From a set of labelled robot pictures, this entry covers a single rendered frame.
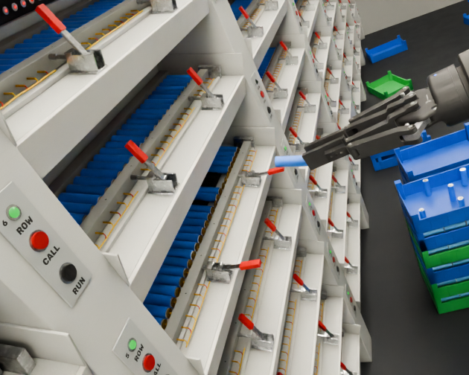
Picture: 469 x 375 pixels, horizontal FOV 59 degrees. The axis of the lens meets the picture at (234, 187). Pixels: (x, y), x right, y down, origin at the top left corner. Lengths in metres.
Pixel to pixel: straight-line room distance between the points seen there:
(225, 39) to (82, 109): 0.51
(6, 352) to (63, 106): 0.25
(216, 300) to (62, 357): 0.30
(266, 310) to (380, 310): 0.94
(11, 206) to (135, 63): 0.30
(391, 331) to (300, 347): 0.71
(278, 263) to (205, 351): 0.39
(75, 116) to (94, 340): 0.24
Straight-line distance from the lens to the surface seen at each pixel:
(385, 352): 1.68
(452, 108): 0.60
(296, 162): 0.68
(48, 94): 0.53
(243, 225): 0.80
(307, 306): 1.13
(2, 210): 0.40
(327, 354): 1.27
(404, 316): 1.75
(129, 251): 0.54
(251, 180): 0.89
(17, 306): 0.42
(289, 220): 1.08
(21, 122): 0.47
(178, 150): 0.71
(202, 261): 0.72
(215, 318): 0.67
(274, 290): 0.93
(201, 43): 0.97
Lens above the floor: 1.38
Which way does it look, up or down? 29 degrees down
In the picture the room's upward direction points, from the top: 28 degrees counter-clockwise
